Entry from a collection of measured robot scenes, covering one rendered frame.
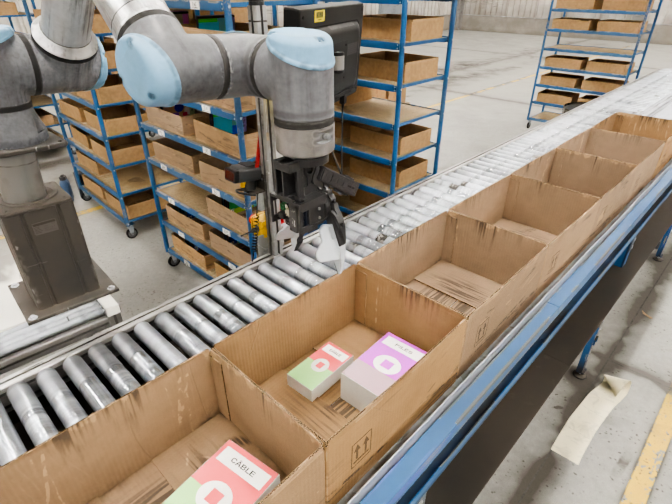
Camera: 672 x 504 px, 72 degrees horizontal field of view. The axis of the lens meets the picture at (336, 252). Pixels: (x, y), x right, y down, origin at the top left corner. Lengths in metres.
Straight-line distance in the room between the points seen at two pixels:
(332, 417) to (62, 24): 1.10
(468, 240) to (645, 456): 1.29
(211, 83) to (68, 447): 0.57
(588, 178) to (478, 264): 0.78
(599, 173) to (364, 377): 1.36
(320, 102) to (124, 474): 0.68
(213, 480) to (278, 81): 0.59
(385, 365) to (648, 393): 1.81
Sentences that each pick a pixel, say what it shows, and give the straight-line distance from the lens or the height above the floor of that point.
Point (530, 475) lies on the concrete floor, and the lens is 2.06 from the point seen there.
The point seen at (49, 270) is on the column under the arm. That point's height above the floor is 0.88.
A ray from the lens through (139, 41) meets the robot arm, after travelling 0.67.
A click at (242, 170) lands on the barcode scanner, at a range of 1.53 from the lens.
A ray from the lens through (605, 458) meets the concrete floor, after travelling 2.23.
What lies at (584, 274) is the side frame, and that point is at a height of 0.91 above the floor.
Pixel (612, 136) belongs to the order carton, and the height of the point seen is 1.03.
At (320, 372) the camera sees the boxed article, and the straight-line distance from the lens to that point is 0.97.
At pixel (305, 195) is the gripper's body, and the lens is 0.73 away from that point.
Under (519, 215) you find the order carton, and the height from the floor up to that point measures 0.92.
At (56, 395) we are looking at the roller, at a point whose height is 0.75.
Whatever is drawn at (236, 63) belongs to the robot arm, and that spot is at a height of 1.51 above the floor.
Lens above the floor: 1.61
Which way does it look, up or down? 31 degrees down
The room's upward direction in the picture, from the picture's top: straight up
